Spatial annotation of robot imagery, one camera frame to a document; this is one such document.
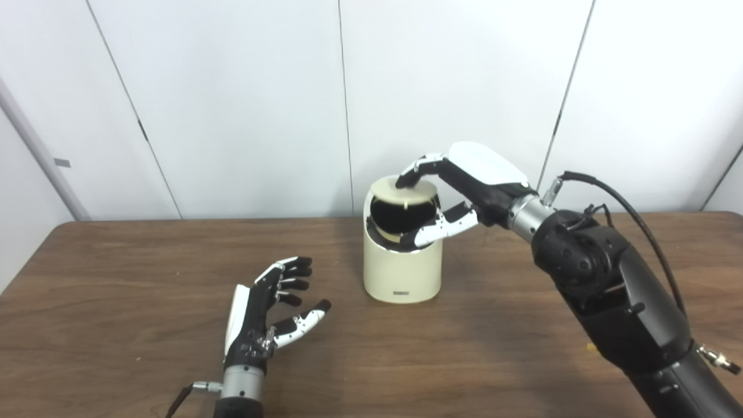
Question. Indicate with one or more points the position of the white and black left hand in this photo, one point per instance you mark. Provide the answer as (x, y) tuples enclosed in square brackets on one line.
[(249, 325)]

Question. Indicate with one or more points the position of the white and black right hand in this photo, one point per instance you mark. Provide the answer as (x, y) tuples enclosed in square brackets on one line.
[(484, 174)]

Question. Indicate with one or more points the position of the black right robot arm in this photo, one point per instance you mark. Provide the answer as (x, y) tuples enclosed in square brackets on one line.
[(621, 290)]

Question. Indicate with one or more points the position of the black bin liner bag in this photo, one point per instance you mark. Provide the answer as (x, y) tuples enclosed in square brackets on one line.
[(371, 229)]

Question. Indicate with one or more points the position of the cream-colored bin body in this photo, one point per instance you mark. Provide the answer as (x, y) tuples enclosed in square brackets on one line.
[(400, 273)]

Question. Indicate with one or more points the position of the small grey wall tag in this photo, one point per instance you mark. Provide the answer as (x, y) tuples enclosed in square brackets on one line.
[(62, 162)]

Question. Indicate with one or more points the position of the grey wall corner post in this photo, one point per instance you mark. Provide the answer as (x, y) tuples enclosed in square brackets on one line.
[(35, 148)]

